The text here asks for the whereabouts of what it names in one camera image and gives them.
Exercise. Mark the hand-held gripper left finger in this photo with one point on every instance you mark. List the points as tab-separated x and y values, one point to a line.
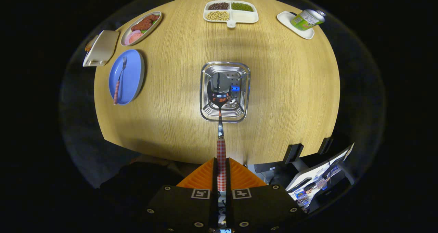
184	205

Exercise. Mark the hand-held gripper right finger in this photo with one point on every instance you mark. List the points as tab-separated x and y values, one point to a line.
260	205

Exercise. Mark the computer monitor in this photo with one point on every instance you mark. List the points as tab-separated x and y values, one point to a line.
314	173

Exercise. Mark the blue round plate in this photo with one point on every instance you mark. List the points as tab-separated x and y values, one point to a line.
132	75

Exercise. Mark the pink ham slices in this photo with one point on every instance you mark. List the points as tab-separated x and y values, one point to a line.
133	38

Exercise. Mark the white box container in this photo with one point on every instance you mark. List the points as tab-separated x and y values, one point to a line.
102	48

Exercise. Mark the oval white plate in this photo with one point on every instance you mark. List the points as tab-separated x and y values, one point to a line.
150	29

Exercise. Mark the brown bread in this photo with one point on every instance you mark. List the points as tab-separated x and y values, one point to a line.
90	44

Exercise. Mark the brown meat pieces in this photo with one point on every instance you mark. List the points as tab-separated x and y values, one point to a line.
145	22

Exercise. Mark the small white plate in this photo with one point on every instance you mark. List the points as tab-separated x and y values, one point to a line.
285	19

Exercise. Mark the white divided tray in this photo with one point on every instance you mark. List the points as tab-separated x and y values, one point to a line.
244	16

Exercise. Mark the green drink can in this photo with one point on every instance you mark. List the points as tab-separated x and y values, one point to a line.
306	20

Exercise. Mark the yellow soybeans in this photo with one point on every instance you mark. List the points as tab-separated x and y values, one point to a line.
217	15

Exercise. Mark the green beans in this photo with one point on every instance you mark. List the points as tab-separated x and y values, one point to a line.
242	7

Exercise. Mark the dark red beans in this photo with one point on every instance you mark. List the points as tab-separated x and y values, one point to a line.
218	6

